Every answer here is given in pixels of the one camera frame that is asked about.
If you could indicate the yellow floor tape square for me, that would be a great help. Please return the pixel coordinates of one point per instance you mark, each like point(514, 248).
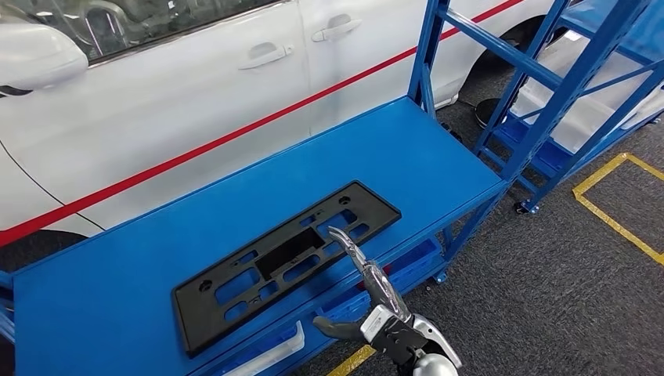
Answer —
point(352, 360)

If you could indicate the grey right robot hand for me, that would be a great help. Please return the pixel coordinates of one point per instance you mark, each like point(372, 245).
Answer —
point(378, 285)

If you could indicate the white plastic crate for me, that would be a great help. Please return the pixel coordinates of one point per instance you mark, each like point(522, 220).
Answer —
point(648, 109)
point(601, 119)
point(280, 355)

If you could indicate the blue metal shelf rack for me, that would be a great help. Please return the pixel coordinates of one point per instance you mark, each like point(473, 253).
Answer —
point(129, 270)

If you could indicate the white car side mirror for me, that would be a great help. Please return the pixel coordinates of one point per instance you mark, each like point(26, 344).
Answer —
point(41, 57)

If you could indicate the black plastic license plate frame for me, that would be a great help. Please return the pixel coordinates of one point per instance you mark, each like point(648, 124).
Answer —
point(290, 249)

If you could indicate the blue plastic crate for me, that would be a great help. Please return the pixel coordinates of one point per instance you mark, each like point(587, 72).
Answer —
point(415, 254)
point(262, 348)

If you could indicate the white car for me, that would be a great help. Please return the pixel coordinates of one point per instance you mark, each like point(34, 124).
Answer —
point(155, 104)

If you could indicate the blue metal rack with casters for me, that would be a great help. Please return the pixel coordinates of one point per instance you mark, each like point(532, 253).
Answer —
point(550, 158)

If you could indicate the red barrier belt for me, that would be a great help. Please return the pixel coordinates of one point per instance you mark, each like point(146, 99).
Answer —
point(207, 145)

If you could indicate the black round stanchion base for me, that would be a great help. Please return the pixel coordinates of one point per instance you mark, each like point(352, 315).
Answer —
point(487, 111)

